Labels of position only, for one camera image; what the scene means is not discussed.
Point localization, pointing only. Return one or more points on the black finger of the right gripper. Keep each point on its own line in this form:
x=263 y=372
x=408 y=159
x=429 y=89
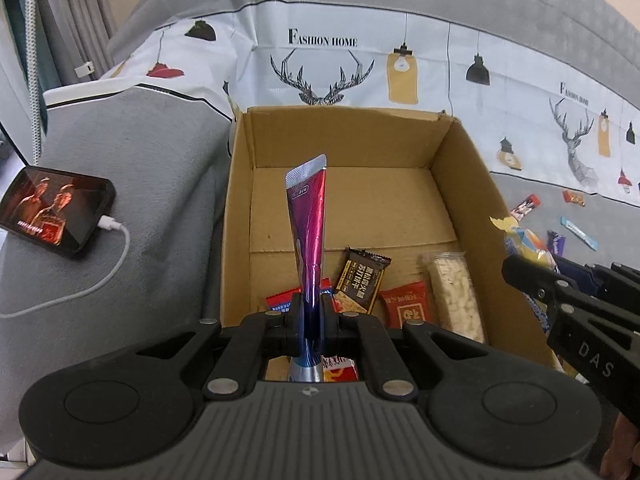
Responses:
x=617 y=284
x=536 y=282

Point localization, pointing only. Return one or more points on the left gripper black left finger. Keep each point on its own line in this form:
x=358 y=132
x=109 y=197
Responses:
x=226 y=362

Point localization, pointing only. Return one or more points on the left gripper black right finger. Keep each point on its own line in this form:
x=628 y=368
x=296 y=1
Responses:
x=396 y=363

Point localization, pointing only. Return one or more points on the blue stick sachet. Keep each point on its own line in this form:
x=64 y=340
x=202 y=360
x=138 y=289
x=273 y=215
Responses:
x=580 y=233

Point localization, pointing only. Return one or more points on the black gold snack packet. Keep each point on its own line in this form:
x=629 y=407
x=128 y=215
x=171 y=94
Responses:
x=360 y=280

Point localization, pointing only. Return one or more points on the yellow snack packet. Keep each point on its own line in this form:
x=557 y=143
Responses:
x=525 y=243

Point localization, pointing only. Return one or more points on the clear rice cracker packet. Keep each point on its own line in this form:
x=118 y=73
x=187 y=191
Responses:
x=454 y=294

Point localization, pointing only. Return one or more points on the red white small sachet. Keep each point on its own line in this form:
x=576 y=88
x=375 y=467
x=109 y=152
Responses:
x=525 y=207

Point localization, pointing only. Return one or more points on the purple pink tube sachet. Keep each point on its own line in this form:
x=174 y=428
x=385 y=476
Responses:
x=306 y=195

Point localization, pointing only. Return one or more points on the purple chocolate bar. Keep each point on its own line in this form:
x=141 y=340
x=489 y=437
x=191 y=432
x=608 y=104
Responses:
x=556 y=243

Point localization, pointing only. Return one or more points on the person's right hand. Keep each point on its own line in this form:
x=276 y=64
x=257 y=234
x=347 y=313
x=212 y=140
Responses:
x=623 y=452

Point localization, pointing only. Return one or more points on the red snack packet under gripper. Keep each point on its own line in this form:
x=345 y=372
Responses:
x=338 y=369

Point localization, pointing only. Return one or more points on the red square snack packet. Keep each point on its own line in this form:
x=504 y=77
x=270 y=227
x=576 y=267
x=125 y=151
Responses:
x=406 y=303

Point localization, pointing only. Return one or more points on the brown cardboard box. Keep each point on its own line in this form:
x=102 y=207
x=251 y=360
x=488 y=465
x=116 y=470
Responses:
x=401 y=183

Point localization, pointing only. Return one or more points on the black smartphone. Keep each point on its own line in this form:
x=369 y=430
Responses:
x=54 y=209

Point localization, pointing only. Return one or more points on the grey curtain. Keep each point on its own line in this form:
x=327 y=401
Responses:
x=71 y=39

